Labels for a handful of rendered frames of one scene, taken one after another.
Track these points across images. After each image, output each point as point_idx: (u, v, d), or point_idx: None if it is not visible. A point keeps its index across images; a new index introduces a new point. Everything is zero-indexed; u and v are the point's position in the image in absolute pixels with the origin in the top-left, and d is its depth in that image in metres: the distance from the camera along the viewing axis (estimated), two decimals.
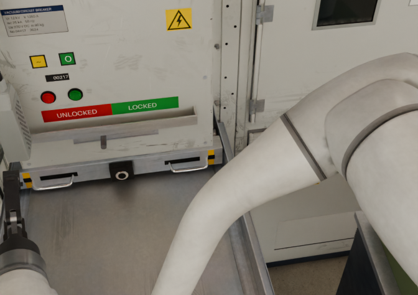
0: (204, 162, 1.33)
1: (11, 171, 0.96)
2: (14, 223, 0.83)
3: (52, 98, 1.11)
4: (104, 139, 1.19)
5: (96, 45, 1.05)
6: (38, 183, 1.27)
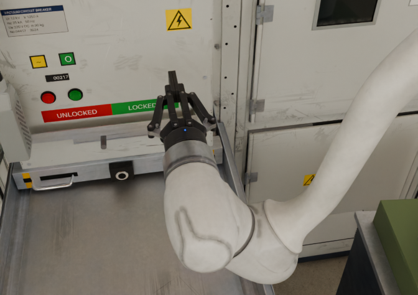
0: None
1: (168, 77, 1.01)
2: (152, 133, 0.89)
3: (52, 99, 1.11)
4: (104, 139, 1.19)
5: (96, 45, 1.05)
6: (38, 183, 1.27)
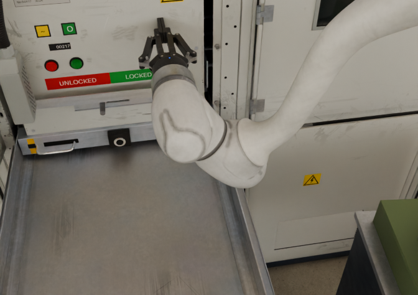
0: None
1: (157, 23, 1.18)
2: (142, 64, 1.05)
3: (55, 66, 1.20)
4: (103, 106, 1.28)
5: (96, 16, 1.15)
6: (42, 149, 1.37)
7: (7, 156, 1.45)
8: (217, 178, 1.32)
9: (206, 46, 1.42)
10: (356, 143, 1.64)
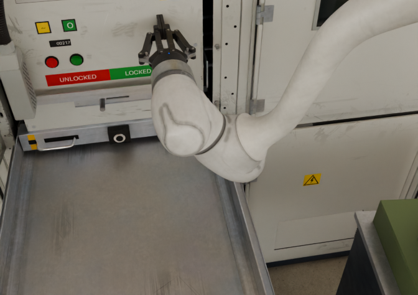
0: None
1: (157, 20, 1.19)
2: (142, 60, 1.07)
3: (55, 63, 1.22)
4: (103, 102, 1.29)
5: (96, 13, 1.16)
6: (43, 145, 1.38)
7: (7, 156, 1.45)
8: (217, 178, 1.32)
9: (206, 46, 1.42)
10: (356, 143, 1.64)
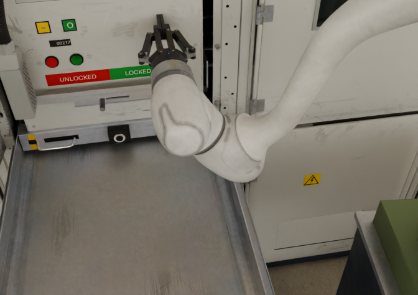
0: None
1: (157, 20, 1.19)
2: (142, 60, 1.07)
3: (55, 63, 1.22)
4: (103, 102, 1.29)
5: (96, 13, 1.16)
6: (43, 145, 1.38)
7: (7, 156, 1.45)
8: (217, 178, 1.32)
9: (206, 46, 1.42)
10: (356, 143, 1.64)
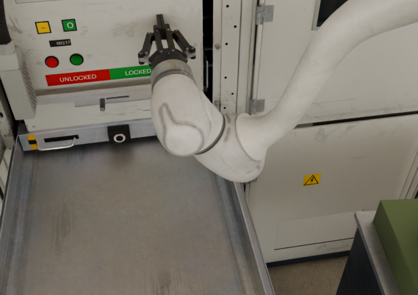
0: None
1: (157, 20, 1.19)
2: (142, 59, 1.07)
3: (55, 63, 1.22)
4: (103, 102, 1.29)
5: (96, 13, 1.16)
6: (43, 145, 1.38)
7: (7, 156, 1.45)
8: (217, 178, 1.32)
9: (206, 46, 1.42)
10: (356, 143, 1.64)
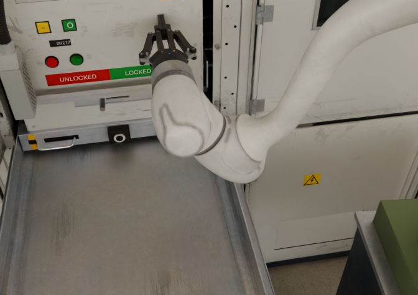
0: None
1: (157, 20, 1.19)
2: (142, 60, 1.06)
3: (55, 63, 1.22)
4: (103, 102, 1.29)
5: (96, 13, 1.16)
6: (43, 145, 1.38)
7: (7, 156, 1.45)
8: (217, 178, 1.32)
9: (206, 46, 1.42)
10: (356, 143, 1.64)
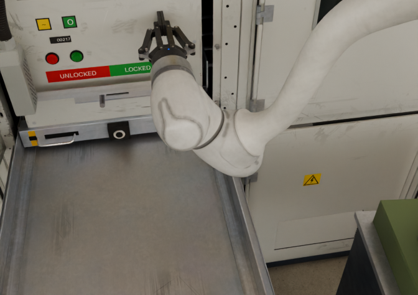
0: None
1: (157, 17, 1.20)
2: (142, 55, 1.08)
3: (55, 60, 1.23)
4: (103, 98, 1.31)
5: (96, 10, 1.17)
6: (43, 142, 1.39)
7: (7, 156, 1.45)
8: (217, 178, 1.32)
9: (206, 46, 1.42)
10: (356, 143, 1.64)
